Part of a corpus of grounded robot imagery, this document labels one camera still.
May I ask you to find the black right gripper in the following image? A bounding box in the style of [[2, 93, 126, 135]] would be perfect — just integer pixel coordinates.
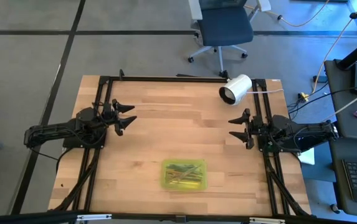
[[228, 108, 271, 150]]

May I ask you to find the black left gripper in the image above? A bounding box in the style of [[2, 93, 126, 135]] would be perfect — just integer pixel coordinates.
[[101, 98, 138, 137]]

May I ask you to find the translucent yellow-green plastic supply box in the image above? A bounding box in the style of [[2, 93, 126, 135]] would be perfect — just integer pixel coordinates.
[[160, 159, 208, 191]]

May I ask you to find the white cylindrical lamp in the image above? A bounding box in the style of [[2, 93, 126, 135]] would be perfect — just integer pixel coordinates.
[[218, 73, 253, 107]]

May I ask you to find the white paper sheet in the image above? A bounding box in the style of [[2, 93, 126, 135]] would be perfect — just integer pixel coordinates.
[[297, 147, 317, 166]]

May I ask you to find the black side desk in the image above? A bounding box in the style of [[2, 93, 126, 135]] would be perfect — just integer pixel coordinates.
[[323, 58, 357, 142]]

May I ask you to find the black desk with keyboard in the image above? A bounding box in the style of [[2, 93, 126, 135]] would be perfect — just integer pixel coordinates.
[[327, 136, 357, 219]]

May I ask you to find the black rig crossbar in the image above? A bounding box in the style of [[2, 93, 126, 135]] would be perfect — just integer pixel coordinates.
[[0, 210, 357, 224]]

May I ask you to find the white lamp cable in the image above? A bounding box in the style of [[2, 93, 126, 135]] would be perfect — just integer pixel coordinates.
[[245, 88, 285, 95]]

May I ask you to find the black aluminium table frame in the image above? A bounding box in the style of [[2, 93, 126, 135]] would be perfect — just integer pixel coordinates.
[[52, 68, 312, 218]]

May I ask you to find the silver rig bracket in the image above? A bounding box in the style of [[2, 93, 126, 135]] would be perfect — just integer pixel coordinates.
[[248, 217, 287, 224], [76, 213, 113, 222]]

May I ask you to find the blue office chair white frame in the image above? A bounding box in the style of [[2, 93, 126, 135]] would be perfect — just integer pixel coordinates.
[[188, 0, 273, 79]]

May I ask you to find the orange extension cable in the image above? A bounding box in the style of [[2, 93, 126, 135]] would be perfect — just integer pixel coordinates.
[[244, 0, 332, 29]]

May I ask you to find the tan long cable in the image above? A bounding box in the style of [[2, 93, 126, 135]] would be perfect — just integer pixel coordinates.
[[311, 1, 357, 95]]

